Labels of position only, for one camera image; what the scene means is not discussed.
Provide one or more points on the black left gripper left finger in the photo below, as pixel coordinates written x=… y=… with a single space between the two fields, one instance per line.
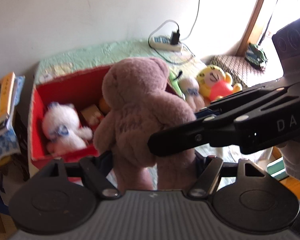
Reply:
x=95 y=171

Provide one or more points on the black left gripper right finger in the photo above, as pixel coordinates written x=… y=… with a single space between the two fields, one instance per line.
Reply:
x=208 y=170

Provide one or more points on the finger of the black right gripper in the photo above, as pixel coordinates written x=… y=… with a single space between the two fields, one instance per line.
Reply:
x=180 y=137

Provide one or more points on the pink teddy bear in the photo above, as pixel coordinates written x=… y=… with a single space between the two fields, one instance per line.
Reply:
x=135 y=91

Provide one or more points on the small white plush bunny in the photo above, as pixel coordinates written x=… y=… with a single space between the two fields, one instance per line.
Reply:
x=61 y=125

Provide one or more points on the large white plush bunny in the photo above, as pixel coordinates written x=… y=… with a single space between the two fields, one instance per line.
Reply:
x=190 y=88

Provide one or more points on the yellow tiger plush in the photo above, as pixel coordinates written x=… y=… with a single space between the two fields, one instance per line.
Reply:
x=215 y=83

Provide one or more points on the person's right hand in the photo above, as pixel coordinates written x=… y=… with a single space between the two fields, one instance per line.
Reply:
x=290 y=152

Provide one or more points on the patterned cloth covered stool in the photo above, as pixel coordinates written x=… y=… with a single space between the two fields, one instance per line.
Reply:
x=240 y=70

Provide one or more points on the green plush toy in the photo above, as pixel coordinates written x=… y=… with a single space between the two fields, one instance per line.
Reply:
x=173 y=81

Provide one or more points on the red cardboard storage box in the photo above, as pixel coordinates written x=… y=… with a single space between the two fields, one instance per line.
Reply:
x=81 y=88

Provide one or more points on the blue checkered cloth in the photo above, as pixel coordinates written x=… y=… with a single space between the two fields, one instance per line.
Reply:
x=9 y=144

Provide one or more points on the white power strip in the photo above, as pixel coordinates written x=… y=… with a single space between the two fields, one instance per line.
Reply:
x=163 y=43

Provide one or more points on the black charger adapter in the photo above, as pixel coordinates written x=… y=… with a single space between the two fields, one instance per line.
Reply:
x=175 y=38

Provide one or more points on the green cartoon bed sheet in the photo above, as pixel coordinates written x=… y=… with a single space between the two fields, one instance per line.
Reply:
x=98 y=55

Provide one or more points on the white books stack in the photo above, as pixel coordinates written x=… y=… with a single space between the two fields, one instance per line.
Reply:
x=10 y=88

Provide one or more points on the yellow book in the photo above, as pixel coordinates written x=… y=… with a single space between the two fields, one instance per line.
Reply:
x=7 y=85

